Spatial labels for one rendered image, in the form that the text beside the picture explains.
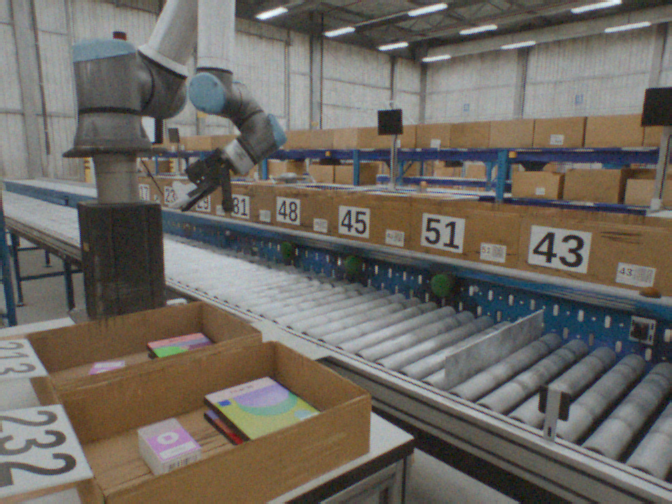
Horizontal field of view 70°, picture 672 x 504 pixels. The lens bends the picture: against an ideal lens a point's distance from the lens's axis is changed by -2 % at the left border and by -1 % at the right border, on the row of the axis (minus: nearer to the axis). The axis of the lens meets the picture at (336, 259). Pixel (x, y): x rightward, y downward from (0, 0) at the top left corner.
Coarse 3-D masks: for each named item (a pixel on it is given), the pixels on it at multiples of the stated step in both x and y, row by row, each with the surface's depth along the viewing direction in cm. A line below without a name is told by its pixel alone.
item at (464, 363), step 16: (528, 320) 122; (496, 336) 111; (512, 336) 117; (528, 336) 124; (464, 352) 101; (480, 352) 106; (496, 352) 112; (512, 352) 118; (448, 368) 98; (464, 368) 102; (480, 368) 108; (448, 384) 99
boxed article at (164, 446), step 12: (168, 420) 73; (144, 432) 70; (156, 432) 70; (168, 432) 70; (180, 432) 70; (144, 444) 68; (156, 444) 67; (168, 444) 67; (180, 444) 67; (192, 444) 67; (144, 456) 69; (156, 456) 64; (168, 456) 64; (180, 456) 64; (192, 456) 65; (156, 468) 65; (168, 468) 63
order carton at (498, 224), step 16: (416, 208) 164; (432, 208) 159; (448, 208) 154; (464, 208) 183; (480, 208) 178; (496, 208) 173; (512, 208) 169; (528, 208) 165; (544, 208) 161; (416, 224) 164; (464, 224) 151; (480, 224) 147; (496, 224) 143; (512, 224) 140; (416, 240) 165; (464, 240) 152; (480, 240) 148; (496, 240) 144; (512, 240) 140; (448, 256) 157; (464, 256) 153; (512, 256) 141
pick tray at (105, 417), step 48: (96, 384) 74; (144, 384) 78; (192, 384) 84; (240, 384) 90; (288, 384) 91; (336, 384) 79; (96, 432) 75; (192, 432) 77; (288, 432) 63; (336, 432) 69; (96, 480) 52; (144, 480) 52; (192, 480) 55; (240, 480) 59; (288, 480) 65
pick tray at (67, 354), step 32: (96, 320) 102; (128, 320) 107; (160, 320) 112; (192, 320) 117; (224, 320) 110; (64, 352) 99; (96, 352) 103; (128, 352) 108; (192, 352) 88; (32, 384) 92; (64, 384) 74
